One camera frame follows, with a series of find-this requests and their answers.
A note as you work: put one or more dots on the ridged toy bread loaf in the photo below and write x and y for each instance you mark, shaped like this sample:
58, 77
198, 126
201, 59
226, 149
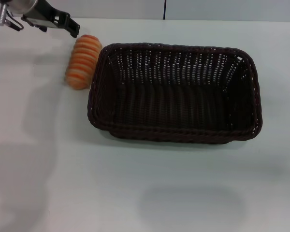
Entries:
83, 64

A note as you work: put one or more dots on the dark woven plastic basket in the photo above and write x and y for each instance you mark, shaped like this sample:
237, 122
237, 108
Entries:
174, 108

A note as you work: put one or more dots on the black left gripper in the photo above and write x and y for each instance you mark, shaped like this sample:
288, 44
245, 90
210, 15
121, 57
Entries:
48, 12

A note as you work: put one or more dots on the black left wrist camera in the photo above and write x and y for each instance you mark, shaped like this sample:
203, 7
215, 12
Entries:
35, 22

